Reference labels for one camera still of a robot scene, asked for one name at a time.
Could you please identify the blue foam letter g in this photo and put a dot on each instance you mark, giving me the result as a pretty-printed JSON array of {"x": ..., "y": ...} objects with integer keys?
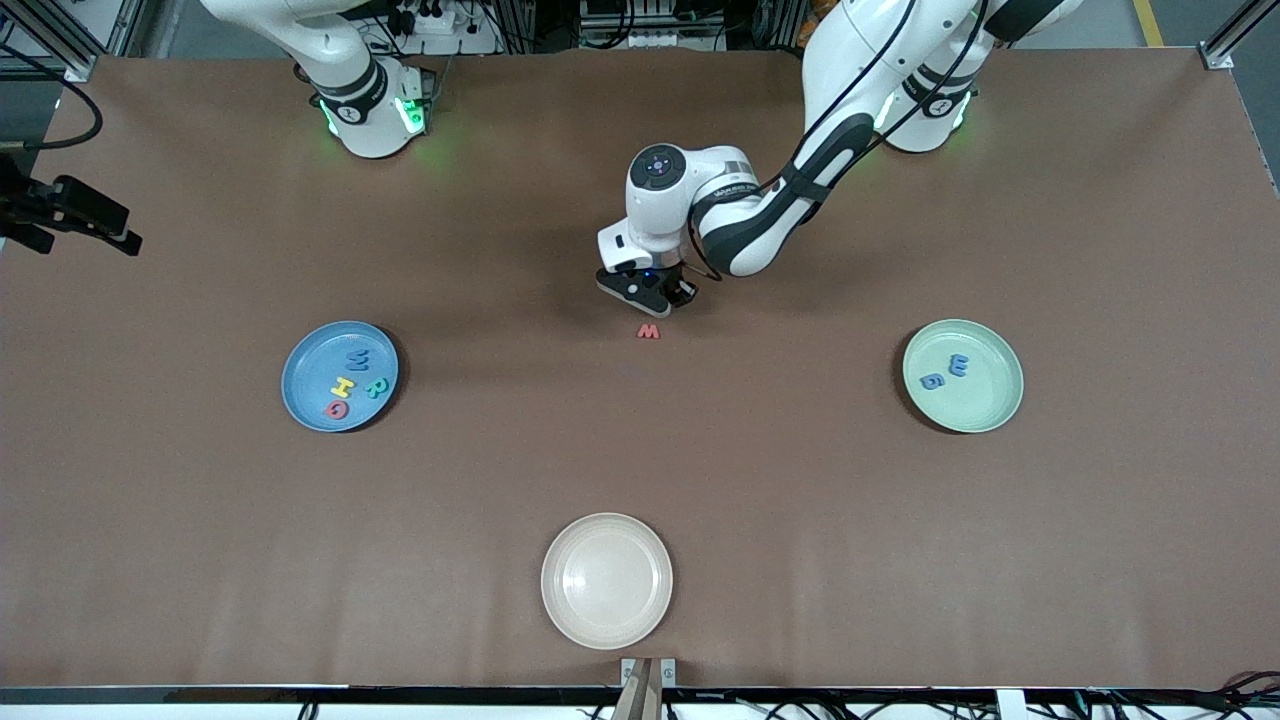
[{"x": 932, "y": 382}]

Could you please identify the blue foam letter m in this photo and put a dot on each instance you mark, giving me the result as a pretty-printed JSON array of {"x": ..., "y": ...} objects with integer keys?
[{"x": 958, "y": 366}]

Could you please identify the teal foam letter R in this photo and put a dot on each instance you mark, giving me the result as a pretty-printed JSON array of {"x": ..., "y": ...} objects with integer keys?
[{"x": 376, "y": 389}]

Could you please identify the blue foam letter W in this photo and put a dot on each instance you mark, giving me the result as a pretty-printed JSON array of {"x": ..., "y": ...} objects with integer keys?
[{"x": 358, "y": 360}]

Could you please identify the yellow foam letter H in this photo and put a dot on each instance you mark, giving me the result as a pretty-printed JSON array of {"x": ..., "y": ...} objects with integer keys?
[{"x": 343, "y": 387}]

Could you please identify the red foam letter Q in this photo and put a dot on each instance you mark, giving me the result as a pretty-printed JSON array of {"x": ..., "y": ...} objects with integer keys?
[{"x": 328, "y": 410}]

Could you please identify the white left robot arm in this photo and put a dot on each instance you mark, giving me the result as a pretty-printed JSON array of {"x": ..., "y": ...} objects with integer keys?
[{"x": 880, "y": 50}]

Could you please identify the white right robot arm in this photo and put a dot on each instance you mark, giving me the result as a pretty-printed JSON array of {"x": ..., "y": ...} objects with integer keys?
[{"x": 350, "y": 110}]

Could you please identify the blue plate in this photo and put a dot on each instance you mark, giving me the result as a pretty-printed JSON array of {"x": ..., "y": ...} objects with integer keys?
[{"x": 310, "y": 375}]

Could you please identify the beige plate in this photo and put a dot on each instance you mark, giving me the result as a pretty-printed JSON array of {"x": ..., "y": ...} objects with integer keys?
[{"x": 607, "y": 580}]

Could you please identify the green plate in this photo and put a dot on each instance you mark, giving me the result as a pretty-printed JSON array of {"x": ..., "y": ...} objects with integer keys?
[{"x": 985, "y": 400}]

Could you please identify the small white socket strip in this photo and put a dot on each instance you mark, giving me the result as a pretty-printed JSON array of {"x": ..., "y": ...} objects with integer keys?
[{"x": 655, "y": 40}]

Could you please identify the right base connector box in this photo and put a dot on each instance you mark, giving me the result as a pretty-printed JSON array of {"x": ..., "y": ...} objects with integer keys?
[{"x": 415, "y": 115}]

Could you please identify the white power strip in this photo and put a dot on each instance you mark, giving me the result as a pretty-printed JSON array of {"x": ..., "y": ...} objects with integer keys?
[{"x": 470, "y": 40}]

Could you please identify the bag of orange objects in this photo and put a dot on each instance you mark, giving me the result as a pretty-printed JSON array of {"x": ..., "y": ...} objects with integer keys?
[{"x": 812, "y": 12}]

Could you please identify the metal bracket with wooden stick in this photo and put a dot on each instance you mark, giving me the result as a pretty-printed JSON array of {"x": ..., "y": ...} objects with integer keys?
[{"x": 648, "y": 690}]

